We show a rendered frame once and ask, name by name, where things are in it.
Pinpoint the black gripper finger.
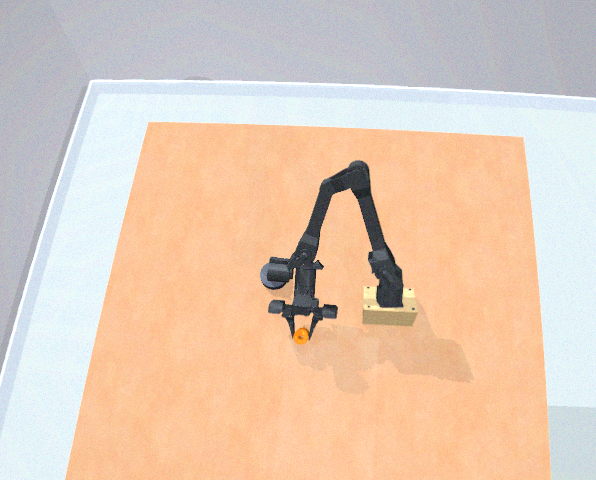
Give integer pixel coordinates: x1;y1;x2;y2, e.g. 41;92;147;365
308;315;324;340
281;314;295;338

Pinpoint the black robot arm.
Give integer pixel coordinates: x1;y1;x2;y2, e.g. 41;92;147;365
267;159;404;317

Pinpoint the orange knob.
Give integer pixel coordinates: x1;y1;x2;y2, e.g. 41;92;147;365
294;328;309;344

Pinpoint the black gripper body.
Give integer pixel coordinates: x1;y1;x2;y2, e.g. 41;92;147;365
268;284;338;320

